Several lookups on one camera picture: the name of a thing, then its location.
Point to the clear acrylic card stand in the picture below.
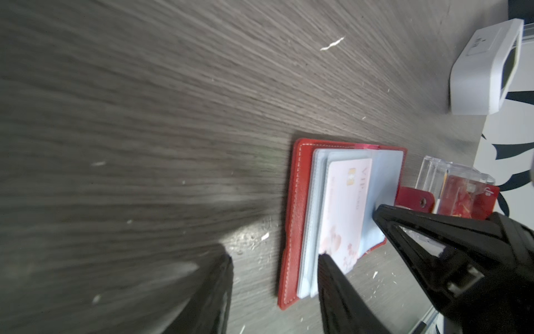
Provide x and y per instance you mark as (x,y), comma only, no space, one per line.
(434,172)

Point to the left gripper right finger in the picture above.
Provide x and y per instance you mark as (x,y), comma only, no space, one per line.
(342,308)

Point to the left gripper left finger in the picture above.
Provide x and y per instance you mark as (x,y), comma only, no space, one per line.
(208,309)

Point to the red vip card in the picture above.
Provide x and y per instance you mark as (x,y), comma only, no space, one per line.
(466,198)

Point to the red leather card holder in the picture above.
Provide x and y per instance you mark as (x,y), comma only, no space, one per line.
(298,190)

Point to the white digital clock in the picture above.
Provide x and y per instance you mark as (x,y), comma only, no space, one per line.
(482,74)

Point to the pink white card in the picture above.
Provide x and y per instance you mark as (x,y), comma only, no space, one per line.
(342,215)

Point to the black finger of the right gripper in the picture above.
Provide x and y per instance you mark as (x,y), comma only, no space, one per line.
(477,274)

